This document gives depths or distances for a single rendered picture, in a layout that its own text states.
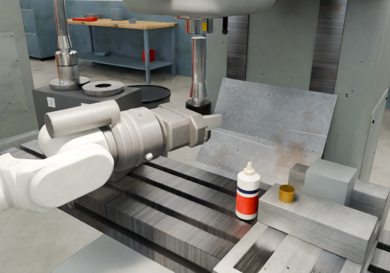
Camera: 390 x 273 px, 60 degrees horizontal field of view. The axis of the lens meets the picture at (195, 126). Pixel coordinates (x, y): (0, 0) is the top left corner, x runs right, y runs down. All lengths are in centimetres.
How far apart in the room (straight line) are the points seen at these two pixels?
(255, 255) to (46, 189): 28
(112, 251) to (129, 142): 29
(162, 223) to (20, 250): 166
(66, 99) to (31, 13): 706
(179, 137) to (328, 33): 48
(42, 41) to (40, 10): 60
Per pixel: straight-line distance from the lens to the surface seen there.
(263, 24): 94
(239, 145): 93
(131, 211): 68
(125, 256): 71
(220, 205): 69
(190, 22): 57
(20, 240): 233
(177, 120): 54
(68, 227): 232
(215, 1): 47
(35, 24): 777
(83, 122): 48
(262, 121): 93
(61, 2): 82
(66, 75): 83
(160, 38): 617
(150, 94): 288
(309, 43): 90
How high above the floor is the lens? 134
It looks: 21 degrees down
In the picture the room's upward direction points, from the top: straight up
